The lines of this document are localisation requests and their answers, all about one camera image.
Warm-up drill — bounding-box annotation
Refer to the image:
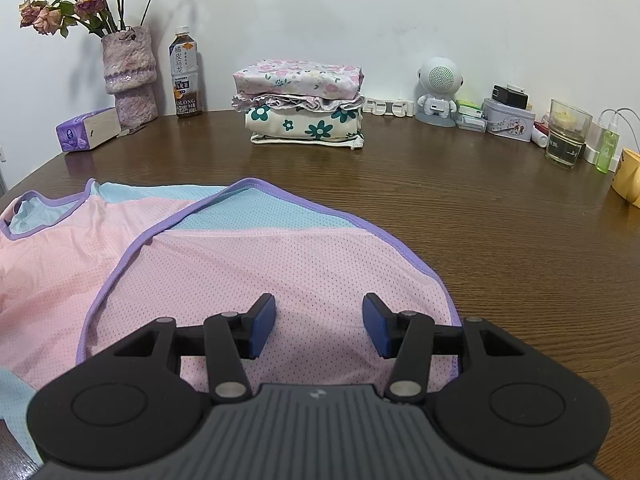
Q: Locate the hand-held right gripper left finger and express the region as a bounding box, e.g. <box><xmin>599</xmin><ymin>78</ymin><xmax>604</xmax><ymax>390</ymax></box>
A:
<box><xmin>114</xmin><ymin>294</ymin><xmax>277</xmax><ymax>403</ymax></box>

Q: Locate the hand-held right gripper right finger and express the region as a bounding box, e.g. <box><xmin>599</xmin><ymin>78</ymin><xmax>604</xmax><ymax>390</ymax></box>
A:
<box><xmin>362</xmin><ymin>292</ymin><xmax>526</xmax><ymax>403</ymax></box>

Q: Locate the pink blue mesh vest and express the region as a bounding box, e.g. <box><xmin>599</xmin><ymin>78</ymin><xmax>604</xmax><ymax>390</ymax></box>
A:
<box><xmin>0</xmin><ymin>177</ymin><xmax>463</xmax><ymax>468</ymax></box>

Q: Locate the cream green-flower folded cloth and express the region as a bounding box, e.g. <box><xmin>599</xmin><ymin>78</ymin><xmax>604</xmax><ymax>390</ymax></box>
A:
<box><xmin>245</xmin><ymin>105</ymin><xmax>365</xmax><ymax>151</ymax></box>

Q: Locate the white power strip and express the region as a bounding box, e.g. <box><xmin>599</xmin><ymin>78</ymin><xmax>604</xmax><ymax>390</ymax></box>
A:
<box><xmin>362</xmin><ymin>97</ymin><xmax>417</xmax><ymax>118</ymax></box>

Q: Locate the white small box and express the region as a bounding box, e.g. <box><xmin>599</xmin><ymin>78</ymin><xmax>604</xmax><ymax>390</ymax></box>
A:
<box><xmin>454</xmin><ymin>112</ymin><xmax>488</xmax><ymax>133</ymax></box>

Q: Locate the purple frilled folded cloth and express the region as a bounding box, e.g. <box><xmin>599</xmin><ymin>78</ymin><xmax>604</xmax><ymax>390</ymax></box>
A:
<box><xmin>231</xmin><ymin>92</ymin><xmax>366</xmax><ymax>114</ymax></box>

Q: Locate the grey tin box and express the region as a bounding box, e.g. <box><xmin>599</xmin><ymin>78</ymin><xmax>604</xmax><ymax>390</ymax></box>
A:
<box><xmin>482</xmin><ymin>98</ymin><xmax>536</xmax><ymax>145</ymax></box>

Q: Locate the pink floral folded cloth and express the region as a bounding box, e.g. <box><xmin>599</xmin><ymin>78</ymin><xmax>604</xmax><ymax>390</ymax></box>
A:
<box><xmin>233</xmin><ymin>59</ymin><xmax>364</xmax><ymax>102</ymax></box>

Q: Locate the tea bottle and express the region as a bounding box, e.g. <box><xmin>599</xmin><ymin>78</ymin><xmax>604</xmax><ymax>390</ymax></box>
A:
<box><xmin>170</xmin><ymin>26</ymin><xmax>204</xmax><ymax>119</ymax></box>

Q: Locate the glass candle jar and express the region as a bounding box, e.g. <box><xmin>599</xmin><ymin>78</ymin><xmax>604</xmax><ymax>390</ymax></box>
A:
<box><xmin>545</xmin><ymin>99</ymin><xmax>593</xmax><ymax>170</ymax></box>

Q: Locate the black charger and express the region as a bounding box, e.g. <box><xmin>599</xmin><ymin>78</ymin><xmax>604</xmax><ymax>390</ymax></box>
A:
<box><xmin>492</xmin><ymin>84</ymin><xmax>529</xmax><ymax>110</ymax></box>

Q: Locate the purple tissue pack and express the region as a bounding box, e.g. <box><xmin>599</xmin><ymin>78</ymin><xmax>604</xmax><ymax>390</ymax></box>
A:
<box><xmin>55</xmin><ymin>107</ymin><xmax>121</xmax><ymax>153</ymax></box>

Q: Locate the green spray bottle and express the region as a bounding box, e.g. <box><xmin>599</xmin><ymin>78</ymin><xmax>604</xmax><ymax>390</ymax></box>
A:
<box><xmin>596</xmin><ymin>129</ymin><xmax>620</xmax><ymax>174</ymax></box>

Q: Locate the purple textured vase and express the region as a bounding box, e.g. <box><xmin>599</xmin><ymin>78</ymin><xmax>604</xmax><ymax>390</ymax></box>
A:
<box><xmin>101</xmin><ymin>26</ymin><xmax>159</xmax><ymax>130</ymax></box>

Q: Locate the yellow mug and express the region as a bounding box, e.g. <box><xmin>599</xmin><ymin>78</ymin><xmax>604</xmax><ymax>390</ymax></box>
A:
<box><xmin>611</xmin><ymin>148</ymin><xmax>640</xmax><ymax>209</ymax></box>

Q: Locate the white cable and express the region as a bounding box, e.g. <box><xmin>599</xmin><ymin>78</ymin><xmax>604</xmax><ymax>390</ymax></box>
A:
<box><xmin>597</xmin><ymin>107</ymin><xmax>640</xmax><ymax>133</ymax></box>

